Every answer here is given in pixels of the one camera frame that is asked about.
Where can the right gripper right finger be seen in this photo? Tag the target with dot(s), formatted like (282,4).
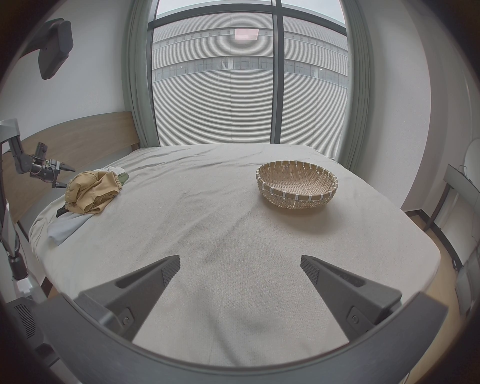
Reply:
(345,296)

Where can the grey small table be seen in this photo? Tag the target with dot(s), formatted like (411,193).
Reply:
(459,180)

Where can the tan shorts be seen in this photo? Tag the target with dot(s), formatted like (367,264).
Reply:
(92,191)

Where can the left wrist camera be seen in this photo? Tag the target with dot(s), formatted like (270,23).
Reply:
(41,149)

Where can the black garment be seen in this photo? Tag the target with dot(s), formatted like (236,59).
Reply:
(61,212)

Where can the green garment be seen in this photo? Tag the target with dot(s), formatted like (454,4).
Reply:
(122,177)

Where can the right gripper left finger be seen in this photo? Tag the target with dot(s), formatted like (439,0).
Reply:
(142,292)

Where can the window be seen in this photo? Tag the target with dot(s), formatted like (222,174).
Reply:
(217,112)

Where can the grey-green curtain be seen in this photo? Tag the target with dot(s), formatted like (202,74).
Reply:
(140,93)
(360,112)

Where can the pale blue garment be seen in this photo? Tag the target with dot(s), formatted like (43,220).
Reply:
(65,227)

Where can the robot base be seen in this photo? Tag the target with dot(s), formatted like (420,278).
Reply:
(22,322)

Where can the round woven basket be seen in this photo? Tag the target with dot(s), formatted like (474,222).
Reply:
(296,180)

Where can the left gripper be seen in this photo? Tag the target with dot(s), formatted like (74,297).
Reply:
(50,173)

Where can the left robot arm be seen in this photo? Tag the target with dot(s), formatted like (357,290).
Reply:
(8,129)

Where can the white garment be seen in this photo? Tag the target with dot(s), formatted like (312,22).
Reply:
(110,170)

